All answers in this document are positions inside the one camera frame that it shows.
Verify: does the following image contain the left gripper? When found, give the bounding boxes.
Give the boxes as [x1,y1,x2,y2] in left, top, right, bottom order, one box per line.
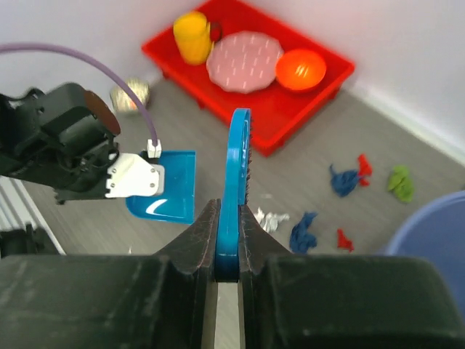
[23,83,121,204]

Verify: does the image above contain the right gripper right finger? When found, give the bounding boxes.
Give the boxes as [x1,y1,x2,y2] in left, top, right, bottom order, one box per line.
[238,206,464,348]

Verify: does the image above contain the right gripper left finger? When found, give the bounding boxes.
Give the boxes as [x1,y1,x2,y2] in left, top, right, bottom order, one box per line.
[1,199,220,348]

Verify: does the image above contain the blue dustpan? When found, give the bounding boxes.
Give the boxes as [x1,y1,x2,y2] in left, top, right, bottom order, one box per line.
[125,151,196,225]

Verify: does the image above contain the blue hand brush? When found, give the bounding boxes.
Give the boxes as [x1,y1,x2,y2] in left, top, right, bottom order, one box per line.
[214,108,251,283]

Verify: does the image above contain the blue plastic bucket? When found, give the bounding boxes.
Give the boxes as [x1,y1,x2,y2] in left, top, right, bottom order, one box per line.
[380,191,464,313]

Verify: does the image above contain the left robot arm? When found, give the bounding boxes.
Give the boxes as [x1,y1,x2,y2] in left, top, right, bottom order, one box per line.
[1,83,121,204]

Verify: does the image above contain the blue paper scrap middle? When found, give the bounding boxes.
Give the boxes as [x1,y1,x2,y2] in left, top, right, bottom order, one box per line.
[289,212,318,254]

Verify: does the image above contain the blue paper scrap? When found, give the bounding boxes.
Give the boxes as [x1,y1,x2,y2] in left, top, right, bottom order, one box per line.
[289,212,318,254]
[329,164,363,198]

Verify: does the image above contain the small floral bowl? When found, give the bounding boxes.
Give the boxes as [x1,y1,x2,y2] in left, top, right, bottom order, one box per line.
[109,76,150,116]

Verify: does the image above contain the small red paper scrap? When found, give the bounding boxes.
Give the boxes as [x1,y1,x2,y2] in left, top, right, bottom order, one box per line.
[337,228,354,252]

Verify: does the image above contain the small white paper scrap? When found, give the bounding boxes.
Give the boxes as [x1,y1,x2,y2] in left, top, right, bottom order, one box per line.
[254,207,290,233]

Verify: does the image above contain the blue paper scrap upper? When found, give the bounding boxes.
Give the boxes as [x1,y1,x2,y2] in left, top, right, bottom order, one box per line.
[329,164,363,198]

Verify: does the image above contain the green paper scrap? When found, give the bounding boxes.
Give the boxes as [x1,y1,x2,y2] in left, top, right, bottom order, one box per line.
[387,165,414,204]

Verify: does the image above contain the yellow mug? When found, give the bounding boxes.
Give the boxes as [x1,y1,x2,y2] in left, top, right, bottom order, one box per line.
[172,11,222,65]

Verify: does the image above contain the red plastic tray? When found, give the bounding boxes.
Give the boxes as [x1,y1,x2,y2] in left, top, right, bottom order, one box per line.
[142,1,355,156]

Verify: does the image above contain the pink polka dot plate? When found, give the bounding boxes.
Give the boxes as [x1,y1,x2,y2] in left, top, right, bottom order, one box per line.
[206,31,283,94]

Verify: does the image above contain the orange bowl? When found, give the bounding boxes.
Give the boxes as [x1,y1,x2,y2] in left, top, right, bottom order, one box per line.
[275,49,327,92]

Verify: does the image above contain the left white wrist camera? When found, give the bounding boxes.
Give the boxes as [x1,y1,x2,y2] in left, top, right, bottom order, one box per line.
[105,153,165,198]

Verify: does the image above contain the aluminium front rail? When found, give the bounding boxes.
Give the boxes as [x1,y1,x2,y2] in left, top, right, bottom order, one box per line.
[1,177,65,254]

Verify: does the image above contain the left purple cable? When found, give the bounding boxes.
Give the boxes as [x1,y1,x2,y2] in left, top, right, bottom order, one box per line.
[0,42,162,159]

